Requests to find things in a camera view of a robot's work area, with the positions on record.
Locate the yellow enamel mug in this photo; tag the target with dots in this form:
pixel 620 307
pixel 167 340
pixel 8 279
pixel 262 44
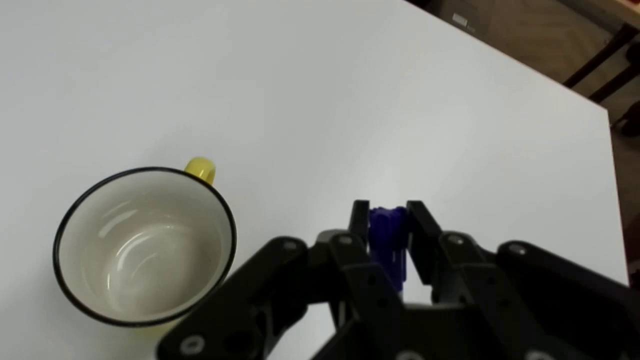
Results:
pixel 143 247

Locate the blue capped white marker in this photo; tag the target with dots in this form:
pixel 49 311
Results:
pixel 389 241

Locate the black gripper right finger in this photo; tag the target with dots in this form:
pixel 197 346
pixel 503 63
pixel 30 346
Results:
pixel 467 267

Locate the dark furniture legs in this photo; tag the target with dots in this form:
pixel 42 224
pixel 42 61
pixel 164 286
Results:
pixel 610 51

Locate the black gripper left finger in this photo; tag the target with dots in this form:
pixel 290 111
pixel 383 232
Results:
pixel 361 267

